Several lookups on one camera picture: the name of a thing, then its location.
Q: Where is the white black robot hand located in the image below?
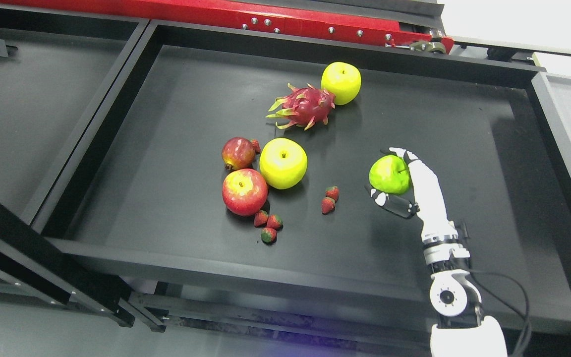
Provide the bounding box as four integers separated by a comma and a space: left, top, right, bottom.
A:
365, 147, 458, 245

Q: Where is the green apple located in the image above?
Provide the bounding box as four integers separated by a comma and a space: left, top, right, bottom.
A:
368, 155, 411, 196

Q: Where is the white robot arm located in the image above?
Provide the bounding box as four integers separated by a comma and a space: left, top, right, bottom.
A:
422, 235, 508, 357

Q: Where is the yellow apple at back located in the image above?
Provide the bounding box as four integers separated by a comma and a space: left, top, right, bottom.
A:
320, 62, 362, 106

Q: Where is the yellow apple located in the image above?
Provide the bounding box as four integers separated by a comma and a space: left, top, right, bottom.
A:
259, 137, 308, 190
320, 62, 362, 106

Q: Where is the yellow apple in middle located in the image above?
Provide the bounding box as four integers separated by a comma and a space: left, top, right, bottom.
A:
259, 137, 308, 190

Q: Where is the red apple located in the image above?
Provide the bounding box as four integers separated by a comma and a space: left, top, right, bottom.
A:
222, 169, 268, 217

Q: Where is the strawberry right upper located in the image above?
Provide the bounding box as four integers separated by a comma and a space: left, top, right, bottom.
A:
325, 185, 340, 201

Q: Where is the strawberry right lower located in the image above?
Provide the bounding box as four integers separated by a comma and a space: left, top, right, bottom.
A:
320, 196, 336, 215

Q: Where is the pink dragon fruit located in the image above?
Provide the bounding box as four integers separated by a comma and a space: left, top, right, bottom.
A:
266, 83, 336, 130

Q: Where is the strawberry bottom right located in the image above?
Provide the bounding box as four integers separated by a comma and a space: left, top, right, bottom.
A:
267, 215, 283, 231

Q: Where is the strawberry bottom lowest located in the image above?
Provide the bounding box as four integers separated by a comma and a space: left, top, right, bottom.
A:
260, 227, 278, 245

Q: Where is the strawberry bottom left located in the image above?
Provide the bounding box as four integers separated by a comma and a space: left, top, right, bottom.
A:
253, 210, 269, 228

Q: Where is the strawberry behind pomegranate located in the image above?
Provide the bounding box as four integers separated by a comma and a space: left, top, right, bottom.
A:
250, 139, 261, 155

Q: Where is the red pomegranate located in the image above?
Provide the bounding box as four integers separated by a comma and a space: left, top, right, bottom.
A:
221, 136, 257, 171

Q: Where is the red metal beam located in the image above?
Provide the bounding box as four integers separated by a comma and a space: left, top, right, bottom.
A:
7, 0, 455, 54

